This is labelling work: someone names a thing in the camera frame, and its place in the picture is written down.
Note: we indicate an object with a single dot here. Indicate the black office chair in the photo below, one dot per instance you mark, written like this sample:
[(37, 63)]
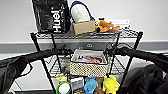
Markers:
[(150, 80)]

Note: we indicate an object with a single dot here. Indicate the black Huel bag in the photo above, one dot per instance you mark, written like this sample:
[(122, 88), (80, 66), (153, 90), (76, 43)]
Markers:
[(50, 16)]

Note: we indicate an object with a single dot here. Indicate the blue plush toy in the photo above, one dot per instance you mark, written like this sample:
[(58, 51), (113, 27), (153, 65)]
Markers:
[(91, 85)]

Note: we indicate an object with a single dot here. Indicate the brown plush toy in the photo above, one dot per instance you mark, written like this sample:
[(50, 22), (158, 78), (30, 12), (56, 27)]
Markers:
[(99, 90)]

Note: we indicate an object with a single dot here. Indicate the yellow plush toy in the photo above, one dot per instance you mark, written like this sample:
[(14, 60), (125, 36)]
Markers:
[(111, 85)]

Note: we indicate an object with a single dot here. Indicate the flat white box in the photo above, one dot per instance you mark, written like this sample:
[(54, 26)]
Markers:
[(122, 23)]

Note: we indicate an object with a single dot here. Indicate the pale yellow toy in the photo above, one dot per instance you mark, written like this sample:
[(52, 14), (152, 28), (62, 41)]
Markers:
[(62, 77)]

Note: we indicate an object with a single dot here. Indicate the green and white bowl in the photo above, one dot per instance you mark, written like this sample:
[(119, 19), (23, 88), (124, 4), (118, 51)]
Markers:
[(63, 88)]

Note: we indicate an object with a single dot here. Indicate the orange plush toy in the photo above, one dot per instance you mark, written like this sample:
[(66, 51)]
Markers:
[(107, 26)]

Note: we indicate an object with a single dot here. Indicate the brown cardboard box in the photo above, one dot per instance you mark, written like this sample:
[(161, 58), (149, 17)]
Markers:
[(84, 28)]

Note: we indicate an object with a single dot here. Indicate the grey and white boxed item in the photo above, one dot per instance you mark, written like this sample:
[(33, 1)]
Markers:
[(77, 86)]

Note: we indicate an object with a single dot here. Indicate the small grey wall socket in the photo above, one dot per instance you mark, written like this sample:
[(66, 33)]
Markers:
[(89, 45)]

